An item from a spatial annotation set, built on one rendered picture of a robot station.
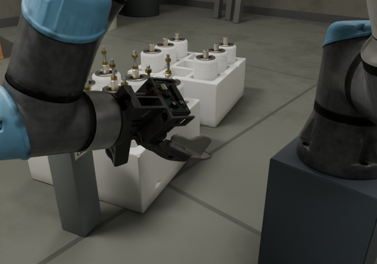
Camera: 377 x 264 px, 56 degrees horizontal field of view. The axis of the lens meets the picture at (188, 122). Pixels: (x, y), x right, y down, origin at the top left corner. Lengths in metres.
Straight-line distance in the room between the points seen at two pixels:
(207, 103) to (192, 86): 0.09
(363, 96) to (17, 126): 0.40
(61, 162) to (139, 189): 0.21
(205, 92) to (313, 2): 2.62
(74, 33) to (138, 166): 0.58
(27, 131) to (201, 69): 1.03
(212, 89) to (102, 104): 0.92
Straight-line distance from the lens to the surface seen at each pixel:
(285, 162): 0.62
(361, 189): 0.59
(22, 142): 0.37
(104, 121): 0.42
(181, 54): 1.65
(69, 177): 0.83
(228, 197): 1.01
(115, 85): 1.06
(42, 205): 1.06
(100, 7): 0.34
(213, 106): 1.34
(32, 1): 0.35
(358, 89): 0.51
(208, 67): 1.34
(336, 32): 0.56
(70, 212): 0.90
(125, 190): 0.94
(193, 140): 0.54
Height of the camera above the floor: 0.62
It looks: 26 degrees down
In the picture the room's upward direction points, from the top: straight up
